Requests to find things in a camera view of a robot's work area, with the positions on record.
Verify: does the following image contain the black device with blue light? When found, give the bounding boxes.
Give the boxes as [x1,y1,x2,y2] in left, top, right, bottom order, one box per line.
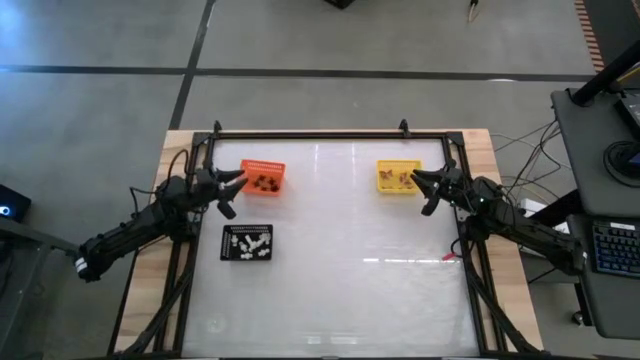
[0,183,33,224]

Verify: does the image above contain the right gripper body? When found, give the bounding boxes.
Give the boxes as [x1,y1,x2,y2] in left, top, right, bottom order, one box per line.
[435,167,467,207]

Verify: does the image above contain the black slotted plastic basket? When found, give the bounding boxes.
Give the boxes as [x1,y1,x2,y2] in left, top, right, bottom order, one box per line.
[220,224,274,262]

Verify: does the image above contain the black aluminium table frame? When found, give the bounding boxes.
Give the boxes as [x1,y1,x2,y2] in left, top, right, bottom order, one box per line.
[114,118,546,360]

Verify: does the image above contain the yellow slotted plastic basket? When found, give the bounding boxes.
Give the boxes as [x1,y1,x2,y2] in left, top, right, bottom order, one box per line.
[375,159,424,195]

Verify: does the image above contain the yellow floor cable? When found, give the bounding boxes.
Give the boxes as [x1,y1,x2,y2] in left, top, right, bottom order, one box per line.
[504,184,551,207]

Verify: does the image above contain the black metal stand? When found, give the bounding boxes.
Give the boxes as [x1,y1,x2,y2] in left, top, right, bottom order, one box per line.
[0,218,83,360]

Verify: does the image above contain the dark screen device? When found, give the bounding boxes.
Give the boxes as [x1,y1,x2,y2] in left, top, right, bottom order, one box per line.
[613,89,640,142]

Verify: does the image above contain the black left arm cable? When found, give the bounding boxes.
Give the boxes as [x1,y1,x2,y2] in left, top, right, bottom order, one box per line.
[167,148,191,185]

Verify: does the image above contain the dark grey desk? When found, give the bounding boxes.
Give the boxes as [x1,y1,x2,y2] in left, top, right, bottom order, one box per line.
[551,87,640,217]
[567,213,640,341]

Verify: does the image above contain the black floor cable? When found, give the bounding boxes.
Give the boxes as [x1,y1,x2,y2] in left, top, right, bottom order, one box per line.
[492,118,572,174]

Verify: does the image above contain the orange slotted plastic basket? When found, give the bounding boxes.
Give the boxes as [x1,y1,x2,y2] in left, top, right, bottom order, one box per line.
[239,158,288,197]

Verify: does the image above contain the white box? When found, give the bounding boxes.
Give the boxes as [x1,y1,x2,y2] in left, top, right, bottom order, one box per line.
[518,197,572,236]

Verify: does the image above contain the black diagonal pole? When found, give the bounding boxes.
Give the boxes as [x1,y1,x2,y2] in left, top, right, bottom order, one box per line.
[569,38,640,107]

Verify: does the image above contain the black diagonal bar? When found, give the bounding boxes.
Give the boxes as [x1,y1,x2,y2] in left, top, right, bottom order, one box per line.
[529,188,584,227]

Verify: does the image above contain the black round monitor base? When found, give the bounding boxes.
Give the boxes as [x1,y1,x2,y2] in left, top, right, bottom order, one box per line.
[602,139,640,189]

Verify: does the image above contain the black keyboard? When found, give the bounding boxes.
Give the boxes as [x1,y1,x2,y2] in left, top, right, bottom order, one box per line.
[592,222,640,279]

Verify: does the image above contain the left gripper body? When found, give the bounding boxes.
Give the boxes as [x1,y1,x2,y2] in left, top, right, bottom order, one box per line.
[189,168,225,209]

